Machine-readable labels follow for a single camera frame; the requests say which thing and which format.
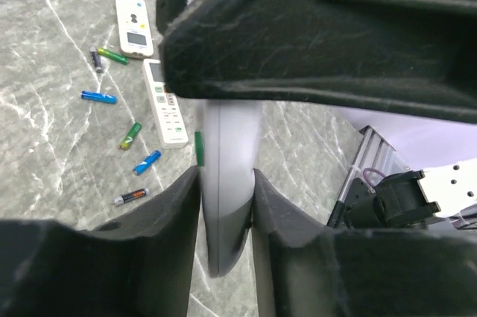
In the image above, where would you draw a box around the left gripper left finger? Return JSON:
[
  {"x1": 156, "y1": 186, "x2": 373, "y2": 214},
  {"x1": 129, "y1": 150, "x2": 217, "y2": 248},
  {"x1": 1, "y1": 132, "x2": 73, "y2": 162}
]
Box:
[{"x1": 1, "y1": 167, "x2": 200, "y2": 316}]

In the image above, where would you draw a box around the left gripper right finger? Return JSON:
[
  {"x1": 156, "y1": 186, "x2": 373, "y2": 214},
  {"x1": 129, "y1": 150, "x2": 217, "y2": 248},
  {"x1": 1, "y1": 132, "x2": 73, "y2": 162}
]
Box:
[{"x1": 252, "y1": 172, "x2": 476, "y2": 317}]

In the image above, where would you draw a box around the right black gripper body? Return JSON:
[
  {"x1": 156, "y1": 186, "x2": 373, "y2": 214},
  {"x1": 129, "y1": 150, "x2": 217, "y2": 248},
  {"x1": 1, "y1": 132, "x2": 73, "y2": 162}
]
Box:
[{"x1": 156, "y1": 0, "x2": 476, "y2": 123}]

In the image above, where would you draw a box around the black orange AAA battery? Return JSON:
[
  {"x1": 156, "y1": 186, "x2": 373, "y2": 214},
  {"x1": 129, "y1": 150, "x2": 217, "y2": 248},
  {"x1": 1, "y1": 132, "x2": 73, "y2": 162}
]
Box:
[{"x1": 113, "y1": 188, "x2": 150, "y2": 206}]

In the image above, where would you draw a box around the grey white remote control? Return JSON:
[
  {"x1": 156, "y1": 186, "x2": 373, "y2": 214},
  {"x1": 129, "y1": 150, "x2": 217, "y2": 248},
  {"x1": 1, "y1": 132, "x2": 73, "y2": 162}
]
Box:
[{"x1": 195, "y1": 100, "x2": 262, "y2": 278}]

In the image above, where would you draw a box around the white remote with screen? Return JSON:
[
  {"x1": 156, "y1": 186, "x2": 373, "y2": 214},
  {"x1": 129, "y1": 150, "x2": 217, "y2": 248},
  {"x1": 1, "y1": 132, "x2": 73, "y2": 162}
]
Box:
[{"x1": 142, "y1": 59, "x2": 189, "y2": 149}]

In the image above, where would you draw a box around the small white remote control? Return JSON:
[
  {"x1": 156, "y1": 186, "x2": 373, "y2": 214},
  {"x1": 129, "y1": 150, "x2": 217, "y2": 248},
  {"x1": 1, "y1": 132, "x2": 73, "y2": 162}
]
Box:
[{"x1": 115, "y1": 0, "x2": 154, "y2": 59}]

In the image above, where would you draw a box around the blue aaa battery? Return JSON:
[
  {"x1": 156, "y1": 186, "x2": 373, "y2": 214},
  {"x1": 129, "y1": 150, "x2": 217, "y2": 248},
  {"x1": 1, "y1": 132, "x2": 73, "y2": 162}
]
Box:
[
  {"x1": 133, "y1": 150, "x2": 162, "y2": 175},
  {"x1": 80, "y1": 91, "x2": 117, "y2": 104}
]

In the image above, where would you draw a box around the green aaa battery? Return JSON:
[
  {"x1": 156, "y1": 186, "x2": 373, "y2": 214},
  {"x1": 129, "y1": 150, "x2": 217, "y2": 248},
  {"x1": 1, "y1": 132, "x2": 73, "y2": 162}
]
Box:
[
  {"x1": 97, "y1": 47, "x2": 129, "y2": 65},
  {"x1": 119, "y1": 122, "x2": 142, "y2": 151}
]

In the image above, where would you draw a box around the dark grey AAA battery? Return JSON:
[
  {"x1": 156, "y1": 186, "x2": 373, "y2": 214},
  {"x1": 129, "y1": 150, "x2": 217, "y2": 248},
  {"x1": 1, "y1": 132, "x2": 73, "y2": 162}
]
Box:
[{"x1": 89, "y1": 47, "x2": 104, "y2": 73}]

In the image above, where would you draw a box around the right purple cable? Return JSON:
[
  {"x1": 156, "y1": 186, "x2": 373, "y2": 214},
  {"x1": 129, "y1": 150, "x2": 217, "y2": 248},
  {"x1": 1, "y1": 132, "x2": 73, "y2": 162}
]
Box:
[{"x1": 363, "y1": 167, "x2": 385, "y2": 193}]

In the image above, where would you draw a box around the aluminium frame rail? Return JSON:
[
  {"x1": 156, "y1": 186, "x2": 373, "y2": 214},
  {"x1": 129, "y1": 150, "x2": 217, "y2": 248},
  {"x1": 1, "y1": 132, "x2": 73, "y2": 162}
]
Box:
[{"x1": 326, "y1": 125, "x2": 411, "y2": 227}]

